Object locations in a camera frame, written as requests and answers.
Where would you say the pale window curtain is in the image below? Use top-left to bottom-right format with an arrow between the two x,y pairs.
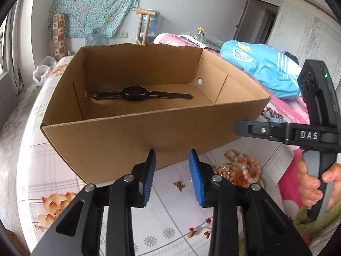
5,0 -> 36,94

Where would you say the grey lace cloth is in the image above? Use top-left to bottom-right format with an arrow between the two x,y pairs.
177,32 -> 225,52

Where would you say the floral bed sheet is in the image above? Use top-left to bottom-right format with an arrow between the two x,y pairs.
16,56 -> 293,256

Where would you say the patterned orange tile panel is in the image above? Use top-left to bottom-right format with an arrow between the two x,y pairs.
52,13 -> 66,58

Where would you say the brown cardboard box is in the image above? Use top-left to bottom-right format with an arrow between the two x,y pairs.
40,43 -> 272,184

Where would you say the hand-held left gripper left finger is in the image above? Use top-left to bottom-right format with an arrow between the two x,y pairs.
32,149 -> 157,256

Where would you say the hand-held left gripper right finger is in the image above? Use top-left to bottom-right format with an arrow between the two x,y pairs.
188,149 -> 307,256

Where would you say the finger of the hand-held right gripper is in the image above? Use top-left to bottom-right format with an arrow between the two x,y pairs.
233,121 -> 270,139

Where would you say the person's right forearm green sleeve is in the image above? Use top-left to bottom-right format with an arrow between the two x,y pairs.
293,200 -> 341,246

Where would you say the white wardrobe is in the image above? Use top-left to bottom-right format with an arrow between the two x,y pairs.
266,0 -> 341,92

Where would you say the white plastic bag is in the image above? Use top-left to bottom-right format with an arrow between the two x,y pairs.
32,56 -> 57,86

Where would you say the pink flowered quilt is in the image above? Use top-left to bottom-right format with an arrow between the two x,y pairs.
154,33 -> 319,219

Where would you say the black wrist watch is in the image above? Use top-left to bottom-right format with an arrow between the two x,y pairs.
91,86 -> 194,102

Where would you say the blue water jug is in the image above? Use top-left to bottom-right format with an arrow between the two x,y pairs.
142,12 -> 163,37

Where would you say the teal floral hanging cloth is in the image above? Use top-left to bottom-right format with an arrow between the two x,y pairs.
48,0 -> 143,38

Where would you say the orange bead bracelet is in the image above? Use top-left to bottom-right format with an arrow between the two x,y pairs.
231,157 -> 263,188

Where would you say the person's right hand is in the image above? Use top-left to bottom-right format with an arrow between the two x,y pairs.
297,159 -> 341,212

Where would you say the blue striped jacket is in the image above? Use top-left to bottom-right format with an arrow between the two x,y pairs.
220,40 -> 303,100

